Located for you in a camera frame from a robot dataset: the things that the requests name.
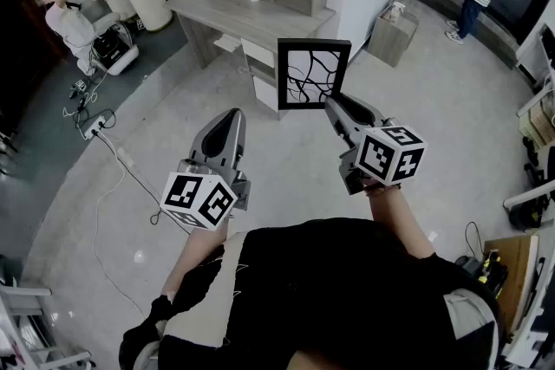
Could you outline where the wooden board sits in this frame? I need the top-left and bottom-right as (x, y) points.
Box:
(482, 234), (541, 335)

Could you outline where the person's black clothed torso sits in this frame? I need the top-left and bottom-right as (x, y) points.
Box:
(118, 217), (506, 370)

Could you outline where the person's right forearm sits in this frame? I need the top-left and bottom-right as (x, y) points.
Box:
(362, 182), (435, 262)

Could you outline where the grey wooden desk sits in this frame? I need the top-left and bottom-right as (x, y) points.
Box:
(164, 0), (337, 114)

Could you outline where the white table frame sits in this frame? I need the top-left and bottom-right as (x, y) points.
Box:
(514, 23), (555, 119)

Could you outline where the yellow and black tool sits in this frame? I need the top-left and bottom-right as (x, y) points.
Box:
(476, 248), (509, 296)

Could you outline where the white floor cable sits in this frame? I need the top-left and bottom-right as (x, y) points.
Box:
(92, 133), (193, 320)

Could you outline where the dark wooden cabinet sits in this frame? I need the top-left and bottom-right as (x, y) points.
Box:
(0, 0), (71, 136)

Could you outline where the small wooden cabinet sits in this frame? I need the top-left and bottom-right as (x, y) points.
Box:
(365, 0), (421, 68)

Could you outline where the grey metal rack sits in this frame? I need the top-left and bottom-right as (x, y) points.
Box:
(0, 254), (95, 370)

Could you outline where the cardboard box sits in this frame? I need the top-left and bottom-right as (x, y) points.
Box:
(519, 102), (555, 149)

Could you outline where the white power strip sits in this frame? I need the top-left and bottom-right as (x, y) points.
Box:
(82, 109), (115, 141)

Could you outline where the black picture frame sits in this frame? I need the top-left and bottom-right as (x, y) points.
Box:
(276, 37), (353, 112)

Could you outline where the black equipment pile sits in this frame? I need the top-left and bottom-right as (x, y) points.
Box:
(504, 136), (555, 231)

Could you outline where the black floor cable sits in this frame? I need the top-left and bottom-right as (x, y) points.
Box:
(464, 220), (486, 257)

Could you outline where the person's left forearm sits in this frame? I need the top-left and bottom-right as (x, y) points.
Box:
(161, 223), (232, 305)

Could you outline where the white and black wheeled machine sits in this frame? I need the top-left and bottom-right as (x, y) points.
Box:
(88, 22), (140, 77)

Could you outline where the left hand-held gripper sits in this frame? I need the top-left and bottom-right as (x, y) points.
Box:
(160, 107), (252, 233)

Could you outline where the white pull-out tray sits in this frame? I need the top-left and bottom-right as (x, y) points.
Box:
(212, 34), (242, 54)

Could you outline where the white spray bottle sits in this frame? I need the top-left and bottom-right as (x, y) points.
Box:
(388, 0), (406, 24)

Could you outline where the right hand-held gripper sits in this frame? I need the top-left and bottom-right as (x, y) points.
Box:
(324, 94), (428, 197)

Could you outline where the spare hand-held gripper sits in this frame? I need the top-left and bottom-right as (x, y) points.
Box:
(69, 78), (88, 101)

